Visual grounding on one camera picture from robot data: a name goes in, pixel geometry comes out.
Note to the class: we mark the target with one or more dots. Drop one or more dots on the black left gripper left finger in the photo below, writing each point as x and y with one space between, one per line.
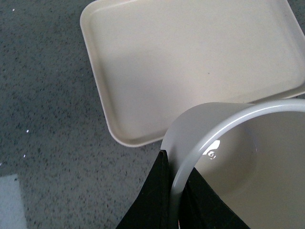
150 210

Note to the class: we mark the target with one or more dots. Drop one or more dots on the cream rectangular tray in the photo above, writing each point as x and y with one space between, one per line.
154 59

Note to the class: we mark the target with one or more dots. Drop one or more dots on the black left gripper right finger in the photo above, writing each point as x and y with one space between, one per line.
203 209

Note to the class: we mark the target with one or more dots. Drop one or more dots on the white smiley mug black handle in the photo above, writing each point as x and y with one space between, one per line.
251 155

